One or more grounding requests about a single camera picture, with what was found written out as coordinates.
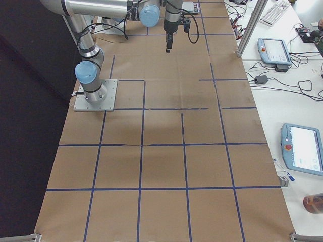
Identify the brown bottle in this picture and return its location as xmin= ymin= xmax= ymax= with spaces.
xmin=303 ymin=193 xmax=322 ymax=214

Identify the white digital kitchen scale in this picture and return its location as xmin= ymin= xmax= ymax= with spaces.
xmin=182 ymin=1 xmax=200 ymax=15

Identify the teach pendant tablet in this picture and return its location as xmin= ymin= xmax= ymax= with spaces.
xmin=281 ymin=123 xmax=322 ymax=176
xmin=257 ymin=38 xmax=292 ymax=66

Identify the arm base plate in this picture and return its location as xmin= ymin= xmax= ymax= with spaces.
xmin=73 ymin=79 xmax=118 ymax=111

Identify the aluminium frame post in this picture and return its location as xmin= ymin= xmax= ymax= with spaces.
xmin=236 ymin=0 xmax=267 ymax=57

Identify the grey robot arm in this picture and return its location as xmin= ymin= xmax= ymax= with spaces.
xmin=41 ymin=1 xmax=163 ymax=103
xmin=162 ymin=0 xmax=191 ymax=53

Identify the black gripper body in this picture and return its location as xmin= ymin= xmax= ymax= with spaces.
xmin=164 ymin=16 xmax=191 ymax=40

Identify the white keyboard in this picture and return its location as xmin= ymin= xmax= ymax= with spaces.
xmin=259 ymin=0 xmax=291 ymax=26

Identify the black power adapter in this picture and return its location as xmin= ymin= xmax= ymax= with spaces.
xmin=254 ymin=75 xmax=268 ymax=85

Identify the black braided left cable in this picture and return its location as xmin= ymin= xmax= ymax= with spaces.
xmin=176 ymin=5 xmax=200 ymax=44

